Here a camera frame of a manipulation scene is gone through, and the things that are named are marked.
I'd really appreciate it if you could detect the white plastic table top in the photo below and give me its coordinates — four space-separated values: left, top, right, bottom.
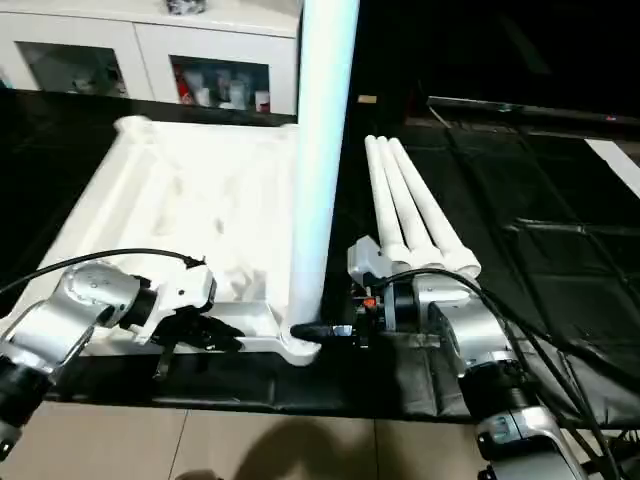
0 116 323 366

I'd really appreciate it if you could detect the white plastic table leg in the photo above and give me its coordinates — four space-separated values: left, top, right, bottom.
376 137 446 276
388 138 483 279
364 137 406 251
288 0 361 339

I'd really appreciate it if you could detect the black work mat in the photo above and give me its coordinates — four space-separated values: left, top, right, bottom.
0 90 640 426

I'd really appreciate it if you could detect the red bottle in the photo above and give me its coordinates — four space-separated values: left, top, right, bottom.
176 70 198 106

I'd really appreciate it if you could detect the white glass-door cabinet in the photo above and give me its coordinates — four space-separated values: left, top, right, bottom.
0 0 301 116

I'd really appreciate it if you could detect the white flat strip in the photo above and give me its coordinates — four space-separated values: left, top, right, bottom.
585 140 640 201

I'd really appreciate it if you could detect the grey crumpled object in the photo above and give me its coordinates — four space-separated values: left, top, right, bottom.
165 0 208 16

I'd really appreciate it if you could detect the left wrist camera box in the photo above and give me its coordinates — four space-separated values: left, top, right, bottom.
143 262 217 343

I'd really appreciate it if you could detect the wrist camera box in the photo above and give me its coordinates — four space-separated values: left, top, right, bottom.
347 237 398 293
143 262 217 343

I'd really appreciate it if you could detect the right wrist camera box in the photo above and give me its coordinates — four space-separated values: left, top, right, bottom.
347 237 398 293

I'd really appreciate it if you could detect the dark long rail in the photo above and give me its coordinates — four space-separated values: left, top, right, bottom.
428 95 640 129

